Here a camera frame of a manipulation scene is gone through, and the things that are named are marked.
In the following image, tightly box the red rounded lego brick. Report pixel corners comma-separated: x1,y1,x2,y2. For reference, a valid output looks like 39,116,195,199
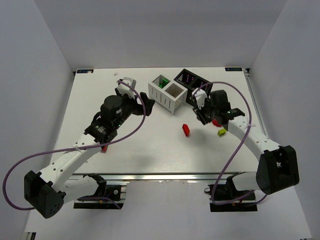
212,119,221,127

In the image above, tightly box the green long lego piece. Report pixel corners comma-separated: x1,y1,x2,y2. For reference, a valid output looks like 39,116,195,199
158,78,170,89

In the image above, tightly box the red curved lego brick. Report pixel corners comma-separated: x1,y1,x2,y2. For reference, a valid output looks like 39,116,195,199
182,123,190,137

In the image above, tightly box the red green lego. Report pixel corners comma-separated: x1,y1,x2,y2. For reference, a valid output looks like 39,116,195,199
100,145,108,153

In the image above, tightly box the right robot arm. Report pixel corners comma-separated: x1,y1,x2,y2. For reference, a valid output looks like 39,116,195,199
191,88,300,195

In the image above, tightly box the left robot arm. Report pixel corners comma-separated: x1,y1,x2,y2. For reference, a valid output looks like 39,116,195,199
24,92,155,219

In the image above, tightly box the white slotted container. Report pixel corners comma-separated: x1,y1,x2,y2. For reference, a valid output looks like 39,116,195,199
148,74,188,115

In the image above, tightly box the yellow green lego brick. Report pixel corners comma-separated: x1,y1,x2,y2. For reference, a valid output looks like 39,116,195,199
217,128,227,137

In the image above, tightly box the black slotted container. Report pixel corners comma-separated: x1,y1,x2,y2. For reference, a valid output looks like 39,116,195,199
174,68,209,107

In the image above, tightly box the left blue table label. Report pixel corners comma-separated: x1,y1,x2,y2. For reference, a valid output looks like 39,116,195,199
76,69,94,74

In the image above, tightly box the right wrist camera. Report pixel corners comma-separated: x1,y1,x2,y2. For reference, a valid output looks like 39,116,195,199
191,88,208,110

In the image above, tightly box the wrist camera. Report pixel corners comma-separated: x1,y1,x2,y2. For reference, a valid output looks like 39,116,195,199
191,88,208,110
116,77,137,99

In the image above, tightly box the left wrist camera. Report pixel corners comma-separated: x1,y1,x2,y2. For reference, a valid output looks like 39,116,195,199
116,77,137,99

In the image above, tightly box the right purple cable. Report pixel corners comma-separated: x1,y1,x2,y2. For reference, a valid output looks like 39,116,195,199
192,81,268,206

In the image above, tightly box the purple cable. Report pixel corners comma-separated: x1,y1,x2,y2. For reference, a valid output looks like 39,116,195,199
2,79,147,210
192,81,268,206

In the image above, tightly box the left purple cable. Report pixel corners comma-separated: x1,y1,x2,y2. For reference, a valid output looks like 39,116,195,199
2,79,147,210

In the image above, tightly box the aluminium table rail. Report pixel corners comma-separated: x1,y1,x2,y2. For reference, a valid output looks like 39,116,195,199
67,173,258,183

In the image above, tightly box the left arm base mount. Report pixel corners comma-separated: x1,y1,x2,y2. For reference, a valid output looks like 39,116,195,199
73,173,127,210

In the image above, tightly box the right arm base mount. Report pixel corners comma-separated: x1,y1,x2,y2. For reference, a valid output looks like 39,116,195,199
204,174,258,213

